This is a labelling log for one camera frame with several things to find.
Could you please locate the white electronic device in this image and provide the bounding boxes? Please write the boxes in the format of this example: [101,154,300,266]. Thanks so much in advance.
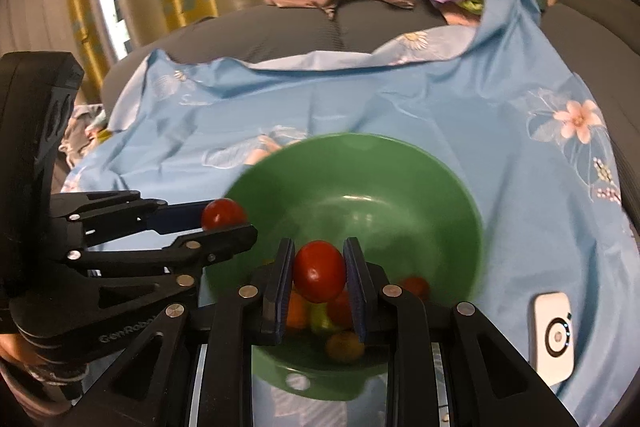
[530,292,576,384]

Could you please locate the green bowl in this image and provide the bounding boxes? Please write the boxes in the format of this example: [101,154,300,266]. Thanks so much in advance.
[205,133,485,403]

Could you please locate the small yellow-orange fruit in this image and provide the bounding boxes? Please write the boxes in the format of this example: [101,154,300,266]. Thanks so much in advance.
[325,331,366,363]

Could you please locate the pile of mixed clothes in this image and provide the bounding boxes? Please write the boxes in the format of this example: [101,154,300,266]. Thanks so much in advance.
[59,104,108,168]

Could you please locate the orange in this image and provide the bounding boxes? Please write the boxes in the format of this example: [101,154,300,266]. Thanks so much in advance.
[286,292,311,331]

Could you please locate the blue floral cloth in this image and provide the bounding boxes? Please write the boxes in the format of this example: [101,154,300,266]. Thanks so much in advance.
[65,0,640,427]

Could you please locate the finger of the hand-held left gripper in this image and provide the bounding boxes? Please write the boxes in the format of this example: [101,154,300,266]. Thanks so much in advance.
[50,189,213,236]
[65,223,258,279]

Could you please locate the person's left hand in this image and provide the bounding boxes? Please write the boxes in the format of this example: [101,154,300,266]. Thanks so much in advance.
[0,334,41,367]

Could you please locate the grey sofa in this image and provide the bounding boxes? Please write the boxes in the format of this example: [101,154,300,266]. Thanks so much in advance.
[100,0,640,118]

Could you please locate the red cherry tomato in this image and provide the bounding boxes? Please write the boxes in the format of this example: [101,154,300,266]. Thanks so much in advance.
[327,289,354,328]
[400,276,431,301]
[201,199,248,231]

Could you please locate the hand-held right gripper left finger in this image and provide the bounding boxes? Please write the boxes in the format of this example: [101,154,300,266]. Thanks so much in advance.
[50,237,297,427]

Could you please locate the large red tomato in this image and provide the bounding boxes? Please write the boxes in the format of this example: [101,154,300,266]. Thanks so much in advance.
[292,241,347,303]

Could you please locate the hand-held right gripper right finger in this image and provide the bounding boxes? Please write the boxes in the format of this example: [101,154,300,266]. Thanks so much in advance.
[342,236,581,427]

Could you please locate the small green fruit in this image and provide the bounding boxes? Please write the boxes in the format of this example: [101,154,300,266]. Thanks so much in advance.
[310,302,335,336]

